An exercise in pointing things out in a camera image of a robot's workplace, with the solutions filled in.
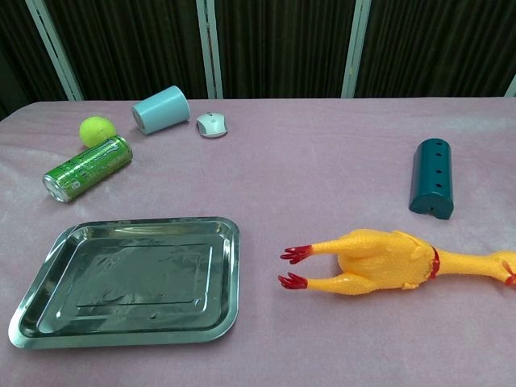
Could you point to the white computer mouse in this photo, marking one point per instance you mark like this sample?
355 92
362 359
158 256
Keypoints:
211 125

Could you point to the yellow-green tennis ball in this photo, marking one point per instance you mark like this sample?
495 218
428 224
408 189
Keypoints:
94 130

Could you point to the green drink can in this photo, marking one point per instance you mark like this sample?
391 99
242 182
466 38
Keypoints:
88 167

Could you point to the black pleated curtain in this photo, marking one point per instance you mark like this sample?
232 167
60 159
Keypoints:
282 40

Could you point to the light blue plastic cup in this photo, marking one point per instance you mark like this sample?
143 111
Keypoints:
161 109

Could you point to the pink velvet tablecloth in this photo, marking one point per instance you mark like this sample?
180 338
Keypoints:
302 181

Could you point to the stainless steel tray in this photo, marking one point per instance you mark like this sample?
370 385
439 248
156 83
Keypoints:
121 282

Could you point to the yellow rubber chicken toy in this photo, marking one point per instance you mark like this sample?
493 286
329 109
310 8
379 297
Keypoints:
375 258

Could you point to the white metal screen post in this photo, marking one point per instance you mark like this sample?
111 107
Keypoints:
209 48
512 88
54 44
355 48

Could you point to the teal cylindrical holder with holes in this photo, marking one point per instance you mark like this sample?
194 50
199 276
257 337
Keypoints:
431 177

